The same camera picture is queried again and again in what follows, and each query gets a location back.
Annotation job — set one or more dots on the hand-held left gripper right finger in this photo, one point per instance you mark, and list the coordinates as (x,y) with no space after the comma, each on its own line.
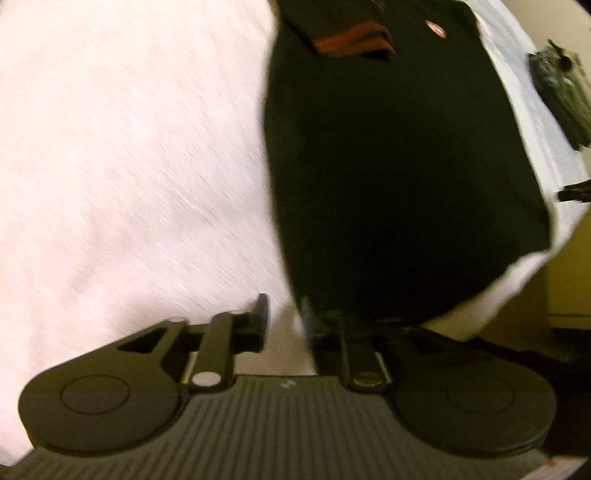
(308,325)

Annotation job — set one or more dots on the yellow wooden cabinet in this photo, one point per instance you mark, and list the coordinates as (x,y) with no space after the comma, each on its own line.
(570,286)

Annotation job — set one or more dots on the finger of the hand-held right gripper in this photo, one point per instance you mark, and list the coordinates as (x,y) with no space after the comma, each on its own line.
(577,191)

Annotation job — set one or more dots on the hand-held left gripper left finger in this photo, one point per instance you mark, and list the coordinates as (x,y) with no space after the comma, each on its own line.
(261,318)

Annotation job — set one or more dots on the pale pink quilted bedspread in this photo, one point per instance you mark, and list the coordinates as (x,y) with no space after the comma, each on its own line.
(120,166)

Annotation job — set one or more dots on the olive green bag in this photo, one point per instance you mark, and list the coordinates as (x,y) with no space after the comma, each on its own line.
(561,92)

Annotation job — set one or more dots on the black shirt with orange trim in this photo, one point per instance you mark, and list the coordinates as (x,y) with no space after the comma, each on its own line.
(397,184)

